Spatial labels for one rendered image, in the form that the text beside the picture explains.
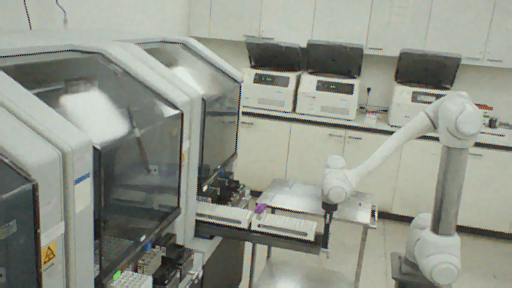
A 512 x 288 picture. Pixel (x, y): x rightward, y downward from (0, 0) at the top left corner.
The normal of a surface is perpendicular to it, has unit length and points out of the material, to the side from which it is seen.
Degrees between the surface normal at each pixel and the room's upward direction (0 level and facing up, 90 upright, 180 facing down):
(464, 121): 84
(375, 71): 90
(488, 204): 90
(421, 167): 90
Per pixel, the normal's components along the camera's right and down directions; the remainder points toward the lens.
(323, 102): -0.23, 0.25
